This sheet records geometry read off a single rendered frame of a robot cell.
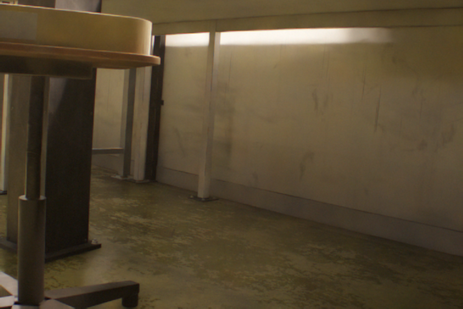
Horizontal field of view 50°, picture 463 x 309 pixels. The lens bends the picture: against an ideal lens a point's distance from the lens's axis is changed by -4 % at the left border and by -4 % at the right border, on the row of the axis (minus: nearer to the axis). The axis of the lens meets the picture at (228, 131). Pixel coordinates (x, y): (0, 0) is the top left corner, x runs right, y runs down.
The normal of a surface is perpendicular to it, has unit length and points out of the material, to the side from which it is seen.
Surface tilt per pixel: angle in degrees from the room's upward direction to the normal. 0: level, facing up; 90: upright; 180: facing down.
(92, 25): 90
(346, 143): 90
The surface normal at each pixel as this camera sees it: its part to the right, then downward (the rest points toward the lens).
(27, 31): 0.39, 0.09
